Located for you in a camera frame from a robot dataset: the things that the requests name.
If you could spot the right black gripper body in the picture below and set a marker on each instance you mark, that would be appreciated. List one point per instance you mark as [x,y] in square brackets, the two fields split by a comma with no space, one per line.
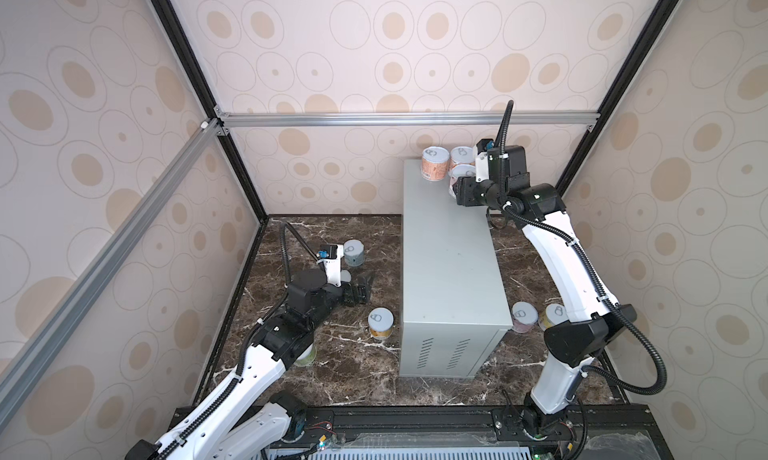
[483,193]

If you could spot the yellow labelled can right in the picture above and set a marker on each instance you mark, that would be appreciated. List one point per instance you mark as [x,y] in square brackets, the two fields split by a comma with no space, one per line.
[554,314]

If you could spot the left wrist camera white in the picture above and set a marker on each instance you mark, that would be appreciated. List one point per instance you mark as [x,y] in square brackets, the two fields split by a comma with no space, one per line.
[330,258]

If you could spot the lime green labelled can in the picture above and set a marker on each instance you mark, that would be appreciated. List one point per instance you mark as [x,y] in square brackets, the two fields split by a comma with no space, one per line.
[307,357]

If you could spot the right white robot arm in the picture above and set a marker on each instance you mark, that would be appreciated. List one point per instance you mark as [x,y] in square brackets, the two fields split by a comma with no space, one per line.
[540,214]

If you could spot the yellow orange labelled can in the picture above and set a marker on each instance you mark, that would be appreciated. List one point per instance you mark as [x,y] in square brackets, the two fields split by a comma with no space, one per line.
[380,323]

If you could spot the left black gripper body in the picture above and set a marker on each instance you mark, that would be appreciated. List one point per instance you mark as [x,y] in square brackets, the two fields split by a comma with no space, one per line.
[346,295]

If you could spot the light blue labelled can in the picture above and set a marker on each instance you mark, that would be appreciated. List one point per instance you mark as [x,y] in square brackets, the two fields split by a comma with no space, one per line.
[354,253]

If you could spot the black corner frame post left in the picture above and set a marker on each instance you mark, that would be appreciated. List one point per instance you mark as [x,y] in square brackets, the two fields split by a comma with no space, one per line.
[188,60]

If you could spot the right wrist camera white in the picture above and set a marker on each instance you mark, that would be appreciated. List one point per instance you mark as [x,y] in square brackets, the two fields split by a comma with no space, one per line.
[486,164]

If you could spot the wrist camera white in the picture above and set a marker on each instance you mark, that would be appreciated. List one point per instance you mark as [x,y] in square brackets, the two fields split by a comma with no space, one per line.
[330,258]
[486,164]

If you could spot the black corner frame post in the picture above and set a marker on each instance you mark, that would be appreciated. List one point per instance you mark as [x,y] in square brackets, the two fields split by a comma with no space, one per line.
[649,35]
[188,60]

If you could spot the purple pink labelled can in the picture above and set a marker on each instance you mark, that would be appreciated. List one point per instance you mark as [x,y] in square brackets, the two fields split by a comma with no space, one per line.
[525,317]

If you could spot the pink orange labelled can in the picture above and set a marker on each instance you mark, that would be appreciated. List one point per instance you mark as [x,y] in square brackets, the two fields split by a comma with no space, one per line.
[435,163]

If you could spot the grey metal cabinet box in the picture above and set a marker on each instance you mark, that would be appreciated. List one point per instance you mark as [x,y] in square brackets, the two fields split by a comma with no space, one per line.
[454,308]

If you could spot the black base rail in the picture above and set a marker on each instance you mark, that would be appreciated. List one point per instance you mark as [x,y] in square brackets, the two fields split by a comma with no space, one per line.
[623,431]

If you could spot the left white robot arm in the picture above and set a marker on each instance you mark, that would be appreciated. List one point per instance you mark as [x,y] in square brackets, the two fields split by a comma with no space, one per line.
[214,429]

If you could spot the black corner frame post right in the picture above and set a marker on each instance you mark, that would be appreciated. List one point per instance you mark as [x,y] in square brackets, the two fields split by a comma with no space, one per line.
[649,35]

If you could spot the orange tomato labelled can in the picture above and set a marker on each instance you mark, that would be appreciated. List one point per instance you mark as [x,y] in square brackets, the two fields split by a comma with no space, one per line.
[462,156]

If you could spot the silver aluminium crossbar back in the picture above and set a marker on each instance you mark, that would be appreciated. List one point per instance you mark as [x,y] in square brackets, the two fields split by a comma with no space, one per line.
[426,119]

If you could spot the white red labelled can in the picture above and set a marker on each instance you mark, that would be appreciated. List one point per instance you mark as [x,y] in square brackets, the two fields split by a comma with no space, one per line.
[456,173]

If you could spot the silver aluminium bar left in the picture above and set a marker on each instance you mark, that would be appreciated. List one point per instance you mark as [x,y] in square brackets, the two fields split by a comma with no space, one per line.
[40,351]

